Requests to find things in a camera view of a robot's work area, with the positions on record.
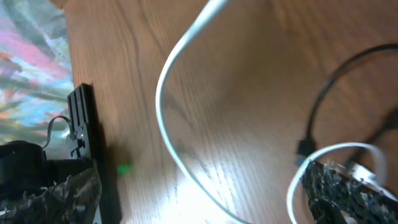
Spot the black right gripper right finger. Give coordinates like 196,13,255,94
300,162,397,224

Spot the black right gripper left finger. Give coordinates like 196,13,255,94
1,168,102,224

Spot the black cable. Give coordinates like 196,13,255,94
295,43,398,167

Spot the white cable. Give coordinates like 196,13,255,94
154,0,388,224

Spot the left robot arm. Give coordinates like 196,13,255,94
1,141,93,200

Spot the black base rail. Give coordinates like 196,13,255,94
67,83,122,223

